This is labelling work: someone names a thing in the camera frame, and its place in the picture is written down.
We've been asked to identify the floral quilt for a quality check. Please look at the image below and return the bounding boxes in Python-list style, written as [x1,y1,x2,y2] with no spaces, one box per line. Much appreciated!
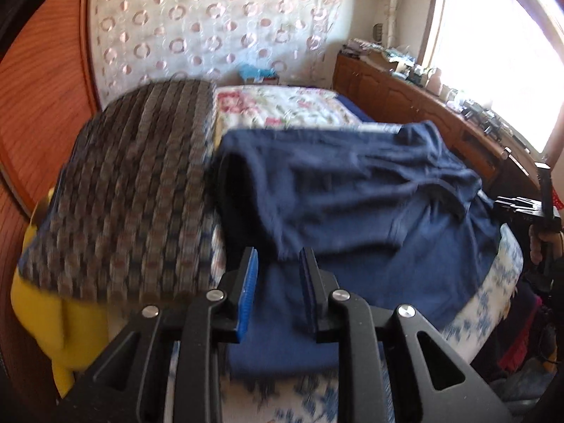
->
[214,86,366,133]

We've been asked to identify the person's right hand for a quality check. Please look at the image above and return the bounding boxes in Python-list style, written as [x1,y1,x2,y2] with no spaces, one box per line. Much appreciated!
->
[530,226,564,266]

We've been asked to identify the sheer ring-patterned curtain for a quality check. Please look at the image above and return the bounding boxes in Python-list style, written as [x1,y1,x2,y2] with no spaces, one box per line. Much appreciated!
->
[88,0,349,109]

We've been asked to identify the yellow plush toy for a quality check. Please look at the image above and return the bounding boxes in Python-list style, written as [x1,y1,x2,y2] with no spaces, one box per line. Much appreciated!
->
[9,187,111,399]

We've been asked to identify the white bundled window curtain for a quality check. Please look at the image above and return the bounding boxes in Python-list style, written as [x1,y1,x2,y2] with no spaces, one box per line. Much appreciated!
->
[376,0,446,49]

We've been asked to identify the navy printed t-shirt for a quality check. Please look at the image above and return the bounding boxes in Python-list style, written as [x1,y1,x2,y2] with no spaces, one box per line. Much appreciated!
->
[211,121,503,382]

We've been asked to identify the wooden headboard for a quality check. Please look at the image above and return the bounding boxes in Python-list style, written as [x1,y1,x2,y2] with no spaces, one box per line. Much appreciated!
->
[0,0,104,406]

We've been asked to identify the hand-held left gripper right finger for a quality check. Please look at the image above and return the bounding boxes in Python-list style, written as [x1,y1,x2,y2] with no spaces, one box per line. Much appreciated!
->
[299,247,514,423]

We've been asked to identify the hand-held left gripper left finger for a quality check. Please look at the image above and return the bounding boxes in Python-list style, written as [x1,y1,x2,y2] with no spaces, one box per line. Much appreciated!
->
[62,247,260,423]

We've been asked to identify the dark patterned cloth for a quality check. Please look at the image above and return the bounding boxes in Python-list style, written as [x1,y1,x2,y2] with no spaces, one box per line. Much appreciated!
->
[15,78,219,307]

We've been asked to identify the blue cardboard box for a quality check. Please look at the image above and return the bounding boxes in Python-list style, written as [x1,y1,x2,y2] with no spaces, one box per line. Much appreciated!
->
[238,65,280,85]

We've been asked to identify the low wooden cabinet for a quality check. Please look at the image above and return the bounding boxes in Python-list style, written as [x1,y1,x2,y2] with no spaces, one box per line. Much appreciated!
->
[332,50,542,195]

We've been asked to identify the wooden framed window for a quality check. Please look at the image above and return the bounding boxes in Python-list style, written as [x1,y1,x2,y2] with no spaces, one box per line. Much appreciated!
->
[414,0,564,155]

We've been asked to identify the dark bedside clutter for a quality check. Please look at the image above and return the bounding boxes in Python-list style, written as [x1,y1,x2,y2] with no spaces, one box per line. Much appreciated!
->
[471,269,564,423]

